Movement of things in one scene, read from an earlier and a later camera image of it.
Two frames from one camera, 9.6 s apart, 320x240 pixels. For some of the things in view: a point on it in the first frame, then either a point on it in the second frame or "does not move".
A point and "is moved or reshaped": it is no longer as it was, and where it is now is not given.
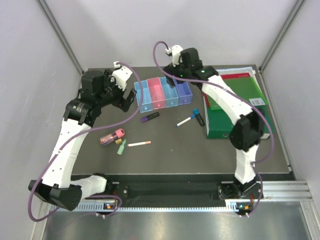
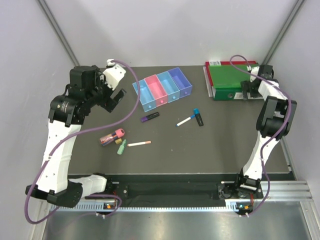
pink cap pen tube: (106, 139) does not move
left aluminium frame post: (47, 10) does not move
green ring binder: (218, 125) -> (226, 81)
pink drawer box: (157, 97) is moved or reshaped
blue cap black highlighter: (196, 112) does not move
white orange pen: (139, 143) does not move
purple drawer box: (184, 92) is moved or reshaped
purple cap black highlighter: (150, 116) does not move
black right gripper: (172, 70) -> (246, 85)
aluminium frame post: (298, 6) does not move
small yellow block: (117, 141) does not move
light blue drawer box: (146, 105) is moved or reshaped
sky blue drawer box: (170, 94) is moved or reshaped
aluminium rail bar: (286, 191) does not move
